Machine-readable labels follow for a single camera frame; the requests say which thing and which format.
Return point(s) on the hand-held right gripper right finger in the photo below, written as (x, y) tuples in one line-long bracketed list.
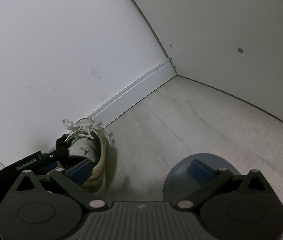
[(201, 172)]

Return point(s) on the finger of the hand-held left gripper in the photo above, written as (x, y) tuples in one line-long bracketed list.
[(62, 147), (47, 167)]

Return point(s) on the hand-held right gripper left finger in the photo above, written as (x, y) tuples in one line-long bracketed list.
[(81, 172)]

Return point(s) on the dark grey slide sandal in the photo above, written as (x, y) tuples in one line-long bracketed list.
[(179, 175)]

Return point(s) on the beige low-top sneaker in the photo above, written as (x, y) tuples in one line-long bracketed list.
[(104, 160)]

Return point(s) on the white baseboard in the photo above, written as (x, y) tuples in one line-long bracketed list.
[(141, 90)]

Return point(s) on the white cabinet panel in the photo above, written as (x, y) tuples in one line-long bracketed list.
[(231, 30)]

